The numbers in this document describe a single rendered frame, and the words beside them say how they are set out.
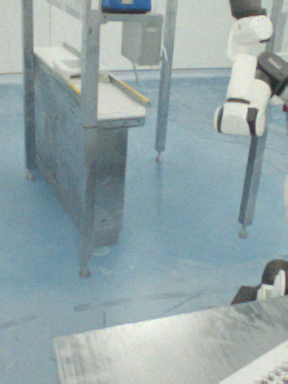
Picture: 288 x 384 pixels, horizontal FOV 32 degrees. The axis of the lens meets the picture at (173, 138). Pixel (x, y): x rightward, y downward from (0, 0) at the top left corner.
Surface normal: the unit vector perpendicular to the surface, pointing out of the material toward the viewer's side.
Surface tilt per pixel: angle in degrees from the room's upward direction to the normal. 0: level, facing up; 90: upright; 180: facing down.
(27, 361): 0
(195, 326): 0
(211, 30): 90
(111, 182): 90
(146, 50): 90
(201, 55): 90
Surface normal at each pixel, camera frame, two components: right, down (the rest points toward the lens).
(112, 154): 0.47, 0.36
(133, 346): 0.09, -0.92
